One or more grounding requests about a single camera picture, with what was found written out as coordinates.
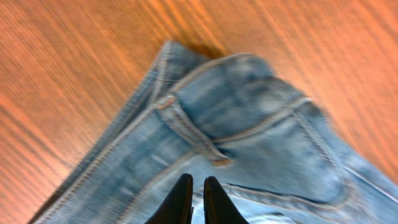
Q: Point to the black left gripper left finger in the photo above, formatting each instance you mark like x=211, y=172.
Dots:
x=177, y=206

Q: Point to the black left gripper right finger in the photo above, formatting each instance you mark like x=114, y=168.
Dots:
x=218, y=207

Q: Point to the light blue denim jeans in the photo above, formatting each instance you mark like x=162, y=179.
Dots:
x=268, y=144

